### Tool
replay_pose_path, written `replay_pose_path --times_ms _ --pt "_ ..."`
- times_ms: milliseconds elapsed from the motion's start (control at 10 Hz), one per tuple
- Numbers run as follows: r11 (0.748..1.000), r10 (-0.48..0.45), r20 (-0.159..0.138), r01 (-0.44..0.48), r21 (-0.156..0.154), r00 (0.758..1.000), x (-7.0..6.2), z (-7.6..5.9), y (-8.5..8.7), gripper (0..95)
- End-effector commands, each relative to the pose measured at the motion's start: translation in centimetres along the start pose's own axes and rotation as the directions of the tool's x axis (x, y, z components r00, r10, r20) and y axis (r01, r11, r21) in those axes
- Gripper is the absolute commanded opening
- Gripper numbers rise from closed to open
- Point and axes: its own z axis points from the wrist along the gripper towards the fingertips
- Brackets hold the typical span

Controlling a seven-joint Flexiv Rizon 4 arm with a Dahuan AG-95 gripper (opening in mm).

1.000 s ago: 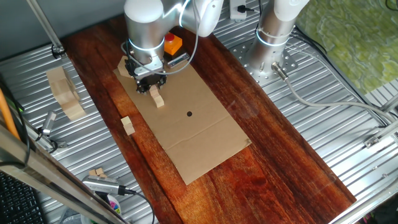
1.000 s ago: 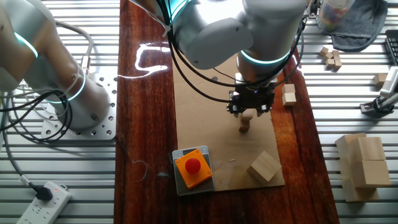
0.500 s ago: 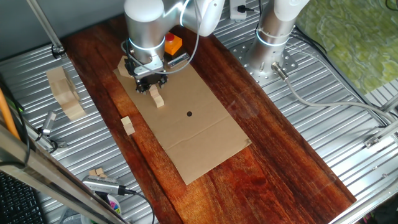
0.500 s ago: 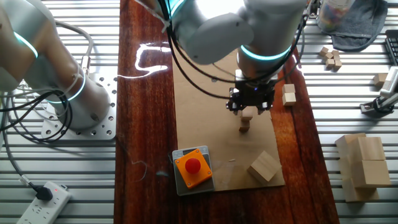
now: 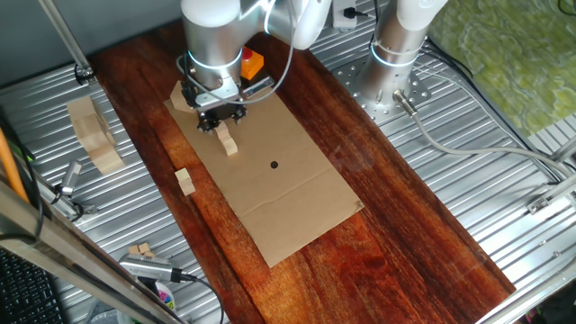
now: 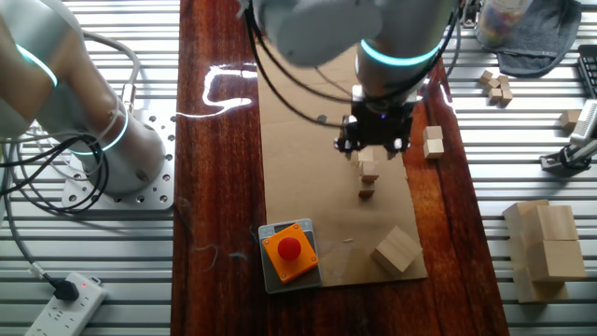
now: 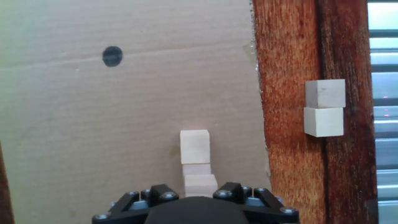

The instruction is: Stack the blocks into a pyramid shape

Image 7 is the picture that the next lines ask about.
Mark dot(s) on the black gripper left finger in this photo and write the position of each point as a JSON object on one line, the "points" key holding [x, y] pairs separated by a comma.
{"points": [[130, 205]]}

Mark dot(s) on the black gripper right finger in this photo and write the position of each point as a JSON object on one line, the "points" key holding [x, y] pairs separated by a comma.
{"points": [[264, 205]]}

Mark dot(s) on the small wooden block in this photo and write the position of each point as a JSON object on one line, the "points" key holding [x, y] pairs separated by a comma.
{"points": [[323, 122], [325, 93], [195, 146], [200, 185], [196, 169]]}

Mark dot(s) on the brown cardboard sheet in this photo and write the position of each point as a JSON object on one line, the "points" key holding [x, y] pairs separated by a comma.
{"points": [[124, 124]]}

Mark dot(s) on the dark red wooden board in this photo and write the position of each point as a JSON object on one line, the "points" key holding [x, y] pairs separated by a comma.
{"points": [[289, 93]]}

